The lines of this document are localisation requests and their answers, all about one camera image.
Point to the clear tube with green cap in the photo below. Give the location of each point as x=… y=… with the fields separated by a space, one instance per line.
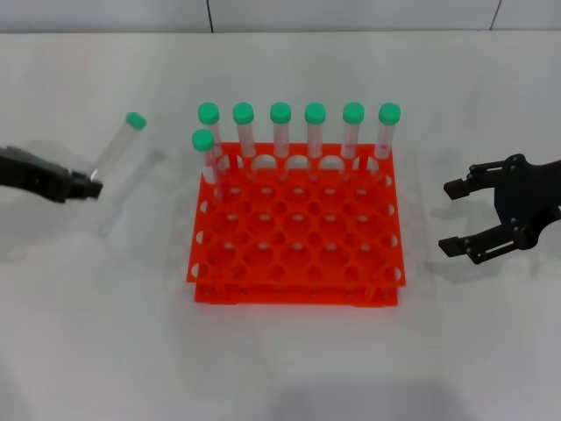
x=203 y=140
x=389 y=112
x=208 y=112
x=353 y=112
x=280 y=112
x=243 y=113
x=136 y=120
x=315 y=112

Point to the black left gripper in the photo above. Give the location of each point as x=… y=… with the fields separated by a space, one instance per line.
x=35 y=175

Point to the orange plastic test tube rack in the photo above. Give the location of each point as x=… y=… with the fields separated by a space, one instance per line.
x=298 y=245

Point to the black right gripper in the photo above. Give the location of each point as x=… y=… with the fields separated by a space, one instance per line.
x=526 y=197

